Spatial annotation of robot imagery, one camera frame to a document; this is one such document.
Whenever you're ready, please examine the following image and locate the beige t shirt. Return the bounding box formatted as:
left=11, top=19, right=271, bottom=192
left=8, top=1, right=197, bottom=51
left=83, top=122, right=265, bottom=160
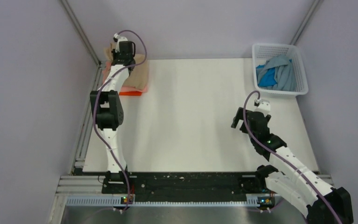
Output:
left=102, top=42, right=149, bottom=92

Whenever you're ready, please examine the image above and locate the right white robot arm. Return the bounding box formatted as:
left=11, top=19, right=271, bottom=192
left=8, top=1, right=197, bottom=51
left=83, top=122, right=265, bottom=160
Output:
left=231, top=107, right=354, bottom=224

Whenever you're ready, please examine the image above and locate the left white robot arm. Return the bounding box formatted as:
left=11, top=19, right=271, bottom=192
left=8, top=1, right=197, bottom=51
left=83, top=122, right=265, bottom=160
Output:
left=90, top=40, right=135, bottom=193

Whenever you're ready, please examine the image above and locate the folded pink t shirt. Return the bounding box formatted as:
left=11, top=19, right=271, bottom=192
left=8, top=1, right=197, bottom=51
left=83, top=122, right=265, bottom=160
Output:
left=102, top=60, right=149, bottom=93

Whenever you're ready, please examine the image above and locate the folded orange t shirt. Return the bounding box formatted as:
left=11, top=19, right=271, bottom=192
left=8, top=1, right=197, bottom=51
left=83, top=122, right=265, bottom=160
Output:
left=119, top=91, right=142, bottom=96

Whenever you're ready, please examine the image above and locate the bright blue t shirt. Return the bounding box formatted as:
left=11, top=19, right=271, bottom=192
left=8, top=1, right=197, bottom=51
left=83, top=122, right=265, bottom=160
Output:
left=256, top=65, right=277, bottom=87

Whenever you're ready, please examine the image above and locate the light blue t shirt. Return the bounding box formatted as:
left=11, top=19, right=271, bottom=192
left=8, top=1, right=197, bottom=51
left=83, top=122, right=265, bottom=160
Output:
left=256, top=55, right=296, bottom=91

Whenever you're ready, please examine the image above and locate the white plastic basket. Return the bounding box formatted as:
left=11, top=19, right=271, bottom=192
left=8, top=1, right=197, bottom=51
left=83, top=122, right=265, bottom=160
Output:
left=252, top=43, right=309, bottom=96

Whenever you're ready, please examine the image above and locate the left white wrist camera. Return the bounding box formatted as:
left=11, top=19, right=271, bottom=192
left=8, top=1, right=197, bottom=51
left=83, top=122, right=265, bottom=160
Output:
left=113, top=33, right=128, bottom=44

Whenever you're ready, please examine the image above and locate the left aluminium frame post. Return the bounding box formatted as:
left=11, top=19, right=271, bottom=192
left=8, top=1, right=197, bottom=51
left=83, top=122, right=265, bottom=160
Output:
left=60, top=0, right=102, bottom=65

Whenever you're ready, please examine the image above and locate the aluminium frame post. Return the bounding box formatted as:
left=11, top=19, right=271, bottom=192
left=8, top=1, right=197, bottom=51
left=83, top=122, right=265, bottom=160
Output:
left=60, top=0, right=102, bottom=65
left=290, top=0, right=323, bottom=45

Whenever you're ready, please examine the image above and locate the white slotted cable duct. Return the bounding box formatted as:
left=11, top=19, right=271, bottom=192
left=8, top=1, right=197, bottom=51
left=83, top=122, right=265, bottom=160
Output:
left=66, top=196, right=260, bottom=207

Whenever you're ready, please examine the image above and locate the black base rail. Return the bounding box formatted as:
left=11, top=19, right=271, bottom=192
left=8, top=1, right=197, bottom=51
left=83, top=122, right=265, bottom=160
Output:
left=102, top=172, right=270, bottom=203

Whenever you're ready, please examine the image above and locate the right aluminium frame post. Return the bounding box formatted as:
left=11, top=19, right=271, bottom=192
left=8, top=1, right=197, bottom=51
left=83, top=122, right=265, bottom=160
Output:
left=290, top=0, right=323, bottom=45

